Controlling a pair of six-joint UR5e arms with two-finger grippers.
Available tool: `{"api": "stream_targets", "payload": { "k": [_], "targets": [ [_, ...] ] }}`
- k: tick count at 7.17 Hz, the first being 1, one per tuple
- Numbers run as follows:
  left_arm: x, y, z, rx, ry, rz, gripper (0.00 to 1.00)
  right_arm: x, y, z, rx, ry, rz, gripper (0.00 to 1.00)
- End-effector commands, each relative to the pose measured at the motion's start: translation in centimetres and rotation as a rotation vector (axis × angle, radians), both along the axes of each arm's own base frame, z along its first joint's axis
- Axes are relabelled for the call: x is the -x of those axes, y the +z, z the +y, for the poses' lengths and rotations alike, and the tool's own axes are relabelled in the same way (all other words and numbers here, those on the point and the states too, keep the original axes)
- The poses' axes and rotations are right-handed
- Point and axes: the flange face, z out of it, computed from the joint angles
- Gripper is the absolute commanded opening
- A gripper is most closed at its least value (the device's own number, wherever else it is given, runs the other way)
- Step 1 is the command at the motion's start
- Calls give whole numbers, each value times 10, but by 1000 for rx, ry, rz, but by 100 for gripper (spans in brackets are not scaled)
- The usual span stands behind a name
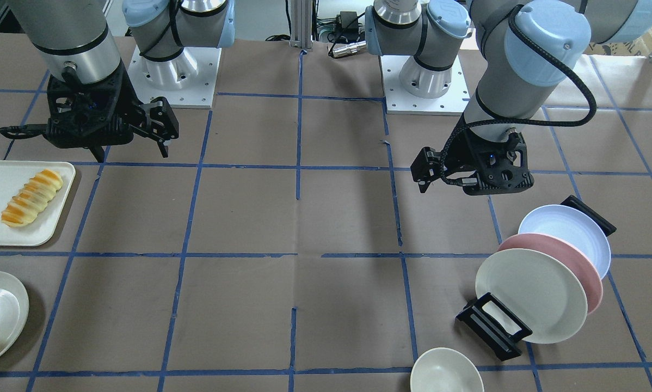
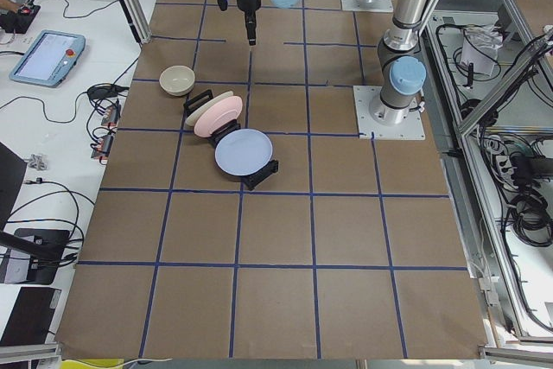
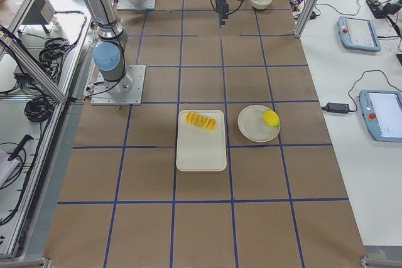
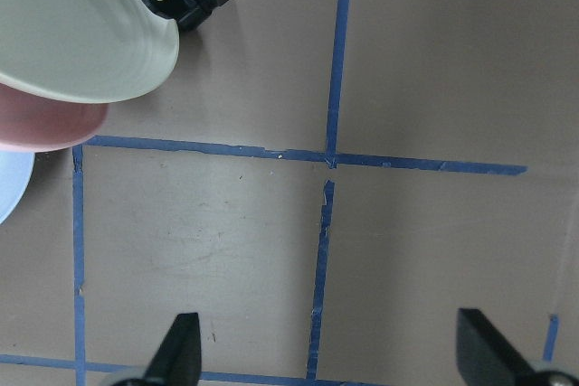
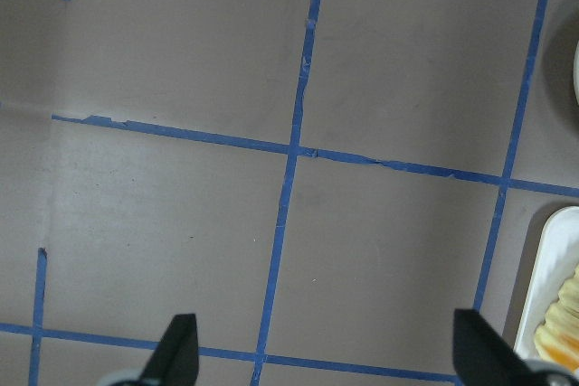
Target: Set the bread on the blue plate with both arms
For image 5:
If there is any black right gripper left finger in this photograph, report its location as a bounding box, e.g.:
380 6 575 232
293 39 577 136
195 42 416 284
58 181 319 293
140 314 199 386

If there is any white rectangular tray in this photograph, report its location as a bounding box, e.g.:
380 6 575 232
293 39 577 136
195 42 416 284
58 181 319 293
514 206 578 359

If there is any cream round plate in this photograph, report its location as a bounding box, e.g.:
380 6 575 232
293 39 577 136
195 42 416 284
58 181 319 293
573 42 579 105

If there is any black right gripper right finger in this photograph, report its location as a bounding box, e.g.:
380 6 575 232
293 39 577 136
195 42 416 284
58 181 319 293
452 309 536 386

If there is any orange striped bread roll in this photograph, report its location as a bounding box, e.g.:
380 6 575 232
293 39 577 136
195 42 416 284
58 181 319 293
534 268 578 372

